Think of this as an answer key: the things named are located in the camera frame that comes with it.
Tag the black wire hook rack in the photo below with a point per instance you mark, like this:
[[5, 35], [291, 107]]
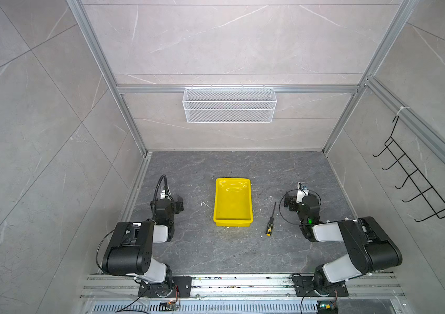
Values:
[[414, 177]]

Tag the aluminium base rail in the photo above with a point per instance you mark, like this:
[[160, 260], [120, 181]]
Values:
[[243, 293]]

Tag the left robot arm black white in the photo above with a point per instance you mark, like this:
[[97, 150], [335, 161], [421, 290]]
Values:
[[130, 249]]

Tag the black yellow handled screwdriver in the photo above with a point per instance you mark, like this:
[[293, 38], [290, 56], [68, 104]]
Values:
[[270, 224]]

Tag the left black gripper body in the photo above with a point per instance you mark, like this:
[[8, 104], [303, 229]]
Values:
[[177, 203]]

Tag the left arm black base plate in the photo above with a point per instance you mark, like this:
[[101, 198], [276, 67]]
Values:
[[172, 287]]

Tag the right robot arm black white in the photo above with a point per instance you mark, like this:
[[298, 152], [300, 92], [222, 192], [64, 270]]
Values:
[[369, 248]]

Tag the white wire mesh basket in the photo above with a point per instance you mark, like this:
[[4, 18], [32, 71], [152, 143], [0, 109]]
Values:
[[229, 105]]

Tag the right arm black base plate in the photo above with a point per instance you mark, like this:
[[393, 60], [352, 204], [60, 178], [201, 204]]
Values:
[[310, 286]]

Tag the yellow plastic bin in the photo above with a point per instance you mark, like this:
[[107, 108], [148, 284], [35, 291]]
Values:
[[233, 202]]

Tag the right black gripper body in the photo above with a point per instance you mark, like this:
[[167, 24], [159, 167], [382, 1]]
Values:
[[291, 200]]

